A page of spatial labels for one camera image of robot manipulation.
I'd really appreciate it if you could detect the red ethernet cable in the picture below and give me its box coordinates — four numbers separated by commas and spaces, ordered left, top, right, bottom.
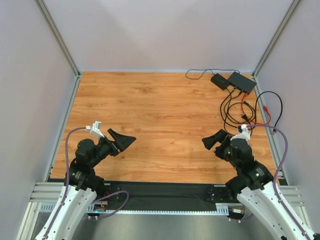
241, 91, 272, 125

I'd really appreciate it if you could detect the black network switch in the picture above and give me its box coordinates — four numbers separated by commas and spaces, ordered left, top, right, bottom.
227, 71, 257, 94

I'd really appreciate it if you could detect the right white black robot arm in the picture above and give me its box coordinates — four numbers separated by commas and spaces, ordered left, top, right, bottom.
201, 124, 320, 240

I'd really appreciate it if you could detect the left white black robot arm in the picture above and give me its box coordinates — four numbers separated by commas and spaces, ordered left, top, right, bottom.
35, 125, 136, 240

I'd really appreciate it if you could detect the black power adapter brick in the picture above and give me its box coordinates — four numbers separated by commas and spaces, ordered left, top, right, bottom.
210, 73, 230, 90

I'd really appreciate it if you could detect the black cloth strip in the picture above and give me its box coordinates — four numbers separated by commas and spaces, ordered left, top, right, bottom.
104, 180, 218, 212

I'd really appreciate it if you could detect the thin black adapter lead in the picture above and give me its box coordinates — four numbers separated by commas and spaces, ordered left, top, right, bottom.
185, 68, 241, 80

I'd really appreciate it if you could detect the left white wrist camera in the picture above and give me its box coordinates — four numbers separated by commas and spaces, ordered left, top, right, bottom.
85, 121, 105, 139

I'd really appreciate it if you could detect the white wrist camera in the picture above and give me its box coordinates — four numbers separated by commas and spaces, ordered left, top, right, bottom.
85, 121, 105, 139
230, 124, 251, 142

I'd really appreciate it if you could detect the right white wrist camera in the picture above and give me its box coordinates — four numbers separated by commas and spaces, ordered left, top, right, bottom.
230, 124, 251, 142

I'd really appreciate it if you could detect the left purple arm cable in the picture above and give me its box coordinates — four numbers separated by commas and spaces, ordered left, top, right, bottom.
42, 126, 130, 238

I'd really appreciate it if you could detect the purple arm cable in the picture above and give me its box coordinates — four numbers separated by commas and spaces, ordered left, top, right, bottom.
42, 126, 130, 238
243, 124, 311, 238

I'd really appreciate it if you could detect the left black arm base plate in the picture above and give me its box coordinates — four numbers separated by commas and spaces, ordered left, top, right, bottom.
102, 181, 122, 202

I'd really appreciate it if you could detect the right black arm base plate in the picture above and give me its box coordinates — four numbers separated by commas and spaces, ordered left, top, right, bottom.
205, 184, 230, 203

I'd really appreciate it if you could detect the black adapter power cord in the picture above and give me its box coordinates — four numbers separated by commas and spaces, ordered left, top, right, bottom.
219, 86, 251, 132

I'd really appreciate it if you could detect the grey slotted cable duct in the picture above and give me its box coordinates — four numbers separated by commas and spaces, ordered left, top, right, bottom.
38, 202, 231, 216

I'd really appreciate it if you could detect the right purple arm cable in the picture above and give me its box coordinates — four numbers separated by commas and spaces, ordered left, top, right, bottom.
243, 124, 311, 238

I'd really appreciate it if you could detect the black side cable loop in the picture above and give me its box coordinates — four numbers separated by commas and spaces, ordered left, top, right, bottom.
254, 90, 284, 136

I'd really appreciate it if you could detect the aluminium front rail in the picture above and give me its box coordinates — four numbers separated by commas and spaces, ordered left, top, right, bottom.
29, 182, 304, 207

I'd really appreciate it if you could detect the right aluminium frame post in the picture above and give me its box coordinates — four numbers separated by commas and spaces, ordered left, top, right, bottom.
252, 0, 302, 78

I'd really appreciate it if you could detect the aluminium frame post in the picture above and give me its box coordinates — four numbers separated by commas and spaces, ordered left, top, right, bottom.
34, 0, 81, 77
252, 0, 302, 78

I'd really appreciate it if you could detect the left aluminium frame post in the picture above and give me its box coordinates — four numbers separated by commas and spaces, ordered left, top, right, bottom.
34, 0, 81, 77

